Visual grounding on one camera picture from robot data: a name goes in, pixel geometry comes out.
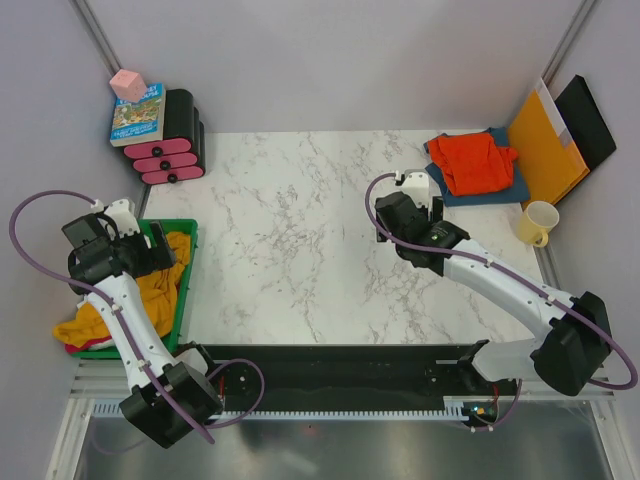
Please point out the yellow mug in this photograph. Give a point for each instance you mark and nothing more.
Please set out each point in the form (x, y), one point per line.
(538, 219)

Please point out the black flat board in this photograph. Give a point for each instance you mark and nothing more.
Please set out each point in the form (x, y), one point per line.
(585, 123)

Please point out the white t shirt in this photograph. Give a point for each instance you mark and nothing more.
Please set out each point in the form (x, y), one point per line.
(89, 328)

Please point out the orange padded envelope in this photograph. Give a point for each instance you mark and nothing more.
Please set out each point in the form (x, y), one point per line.
(549, 158)

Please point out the green plastic bin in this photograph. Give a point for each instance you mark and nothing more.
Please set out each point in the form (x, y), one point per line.
(171, 340)

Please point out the black pink drawer organizer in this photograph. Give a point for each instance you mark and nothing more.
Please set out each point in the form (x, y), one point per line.
(180, 155)

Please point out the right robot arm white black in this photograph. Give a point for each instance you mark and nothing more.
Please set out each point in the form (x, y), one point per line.
(562, 352)

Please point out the pink cube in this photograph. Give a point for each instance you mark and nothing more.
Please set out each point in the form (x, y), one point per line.
(128, 86)

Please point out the yellow t shirt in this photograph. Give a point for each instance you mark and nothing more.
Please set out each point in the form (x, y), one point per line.
(159, 291)

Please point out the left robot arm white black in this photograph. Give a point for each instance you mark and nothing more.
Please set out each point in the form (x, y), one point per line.
(168, 397)

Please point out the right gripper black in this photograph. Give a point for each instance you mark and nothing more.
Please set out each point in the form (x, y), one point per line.
(436, 215)

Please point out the blue folded t shirt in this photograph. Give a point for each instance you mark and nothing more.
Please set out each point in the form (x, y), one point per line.
(518, 192)

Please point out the colourful paperback book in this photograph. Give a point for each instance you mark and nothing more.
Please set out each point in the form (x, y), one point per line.
(141, 122)

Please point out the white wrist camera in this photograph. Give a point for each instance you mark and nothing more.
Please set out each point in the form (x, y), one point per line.
(414, 183)
(117, 218)

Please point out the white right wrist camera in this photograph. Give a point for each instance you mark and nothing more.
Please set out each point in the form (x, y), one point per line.
(414, 183)

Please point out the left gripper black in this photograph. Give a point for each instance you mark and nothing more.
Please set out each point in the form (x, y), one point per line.
(154, 259)

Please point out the white cable duct strip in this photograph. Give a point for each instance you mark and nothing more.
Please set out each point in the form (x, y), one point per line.
(452, 411)

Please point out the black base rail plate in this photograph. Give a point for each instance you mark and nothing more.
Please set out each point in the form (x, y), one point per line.
(336, 379)

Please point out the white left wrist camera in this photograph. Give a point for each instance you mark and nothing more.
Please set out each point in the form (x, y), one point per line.
(117, 218)

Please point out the orange folded t shirt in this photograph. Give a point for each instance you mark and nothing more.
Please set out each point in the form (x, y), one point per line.
(473, 164)

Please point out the magenta t shirt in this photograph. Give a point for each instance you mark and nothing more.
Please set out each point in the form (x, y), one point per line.
(92, 345)

